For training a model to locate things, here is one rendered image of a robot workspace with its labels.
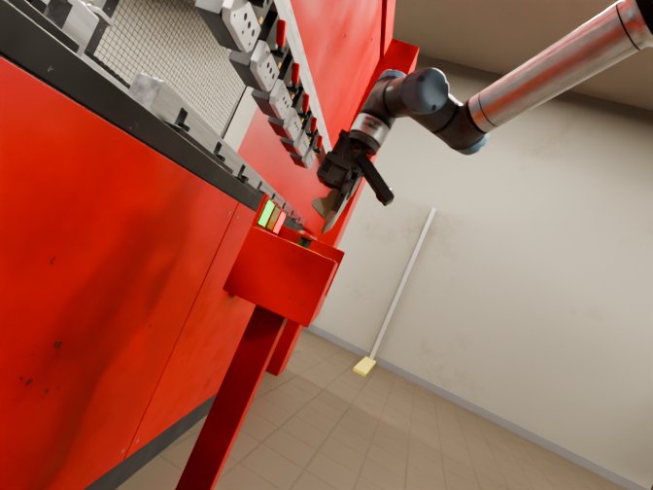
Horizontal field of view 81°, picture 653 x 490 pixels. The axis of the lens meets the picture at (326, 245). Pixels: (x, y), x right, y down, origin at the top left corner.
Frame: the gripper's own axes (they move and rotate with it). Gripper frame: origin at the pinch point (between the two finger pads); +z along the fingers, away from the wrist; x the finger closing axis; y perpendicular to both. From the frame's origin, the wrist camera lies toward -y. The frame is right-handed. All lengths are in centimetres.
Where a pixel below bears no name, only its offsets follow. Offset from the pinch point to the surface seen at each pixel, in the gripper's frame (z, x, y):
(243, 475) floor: 83, -53, -9
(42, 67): 2, 43, 30
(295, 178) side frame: -32, -163, 53
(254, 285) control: 15.4, 15.1, 4.8
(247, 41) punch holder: -32, -9, 41
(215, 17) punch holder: -30, 0, 45
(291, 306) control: 15.5, 15.1, -2.5
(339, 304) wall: 42, -350, -13
